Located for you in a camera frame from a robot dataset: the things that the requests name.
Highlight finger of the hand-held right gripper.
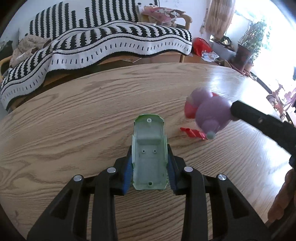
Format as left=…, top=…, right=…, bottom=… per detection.
left=230, top=100, right=296, bottom=153

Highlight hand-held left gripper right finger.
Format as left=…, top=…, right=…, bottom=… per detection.
left=165, top=144, right=271, bottom=241

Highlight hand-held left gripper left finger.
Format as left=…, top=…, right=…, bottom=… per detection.
left=26, top=146, right=137, bottom=241

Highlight green toy car shell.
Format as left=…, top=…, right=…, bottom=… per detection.
left=131, top=114, right=168, bottom=192

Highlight purple plush toy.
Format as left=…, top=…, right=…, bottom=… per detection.
left=184, top=88, right=238, bottom=139

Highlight person's right hand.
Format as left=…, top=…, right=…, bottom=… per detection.
left=268, top=169, right=296, bottom=222

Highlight pink tricycle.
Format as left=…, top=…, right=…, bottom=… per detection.
left=266, top=83, right=296, bottom=121

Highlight red wrapper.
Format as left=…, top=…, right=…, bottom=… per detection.
left=180, top=127, right=208, bottom=140

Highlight potted plant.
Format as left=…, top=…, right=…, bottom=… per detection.
left=233, top=20, right=271, bottom=69

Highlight grey storage box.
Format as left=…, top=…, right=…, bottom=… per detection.
left=211, top=40, right=237, bottom=61

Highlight scattered papers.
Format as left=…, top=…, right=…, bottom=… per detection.
left=201, top=51, right=220, bottom=62

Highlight red plastic bag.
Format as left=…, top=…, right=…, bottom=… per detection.
left=192, top=37, right=212, bottom=56

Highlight beige curtain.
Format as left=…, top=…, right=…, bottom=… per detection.
left=206, top=0, right=236, bottom=35

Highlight wooden sofa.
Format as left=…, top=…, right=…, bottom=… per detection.
left=0, top=14, right=193, bottom=112

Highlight black white striped blanket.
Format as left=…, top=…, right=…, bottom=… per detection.
left=0, top=0, right=193, bottom=109

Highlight pink cartoon cushion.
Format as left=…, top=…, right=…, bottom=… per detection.
left=139, top=3, right=186, bottom=25

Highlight beige crumpled cloth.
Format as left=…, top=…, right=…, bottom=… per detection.
left=9, top=35, right=50, bottom=67

